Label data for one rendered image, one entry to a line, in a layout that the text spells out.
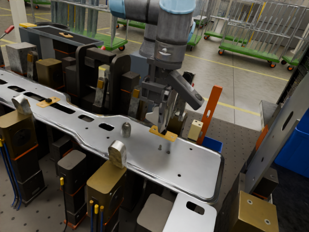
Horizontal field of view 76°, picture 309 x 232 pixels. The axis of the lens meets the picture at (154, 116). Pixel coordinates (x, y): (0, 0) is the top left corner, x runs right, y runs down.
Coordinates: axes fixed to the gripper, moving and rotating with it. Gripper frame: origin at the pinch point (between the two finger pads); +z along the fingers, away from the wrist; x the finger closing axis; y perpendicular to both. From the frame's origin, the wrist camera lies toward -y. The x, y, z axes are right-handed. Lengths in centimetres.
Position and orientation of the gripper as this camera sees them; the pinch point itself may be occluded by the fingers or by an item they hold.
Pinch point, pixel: (163, 128)
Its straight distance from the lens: 59.1
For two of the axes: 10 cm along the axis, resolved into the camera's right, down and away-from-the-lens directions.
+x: -4.0, 4.3, -8.1
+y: -9.1, -3.1, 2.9
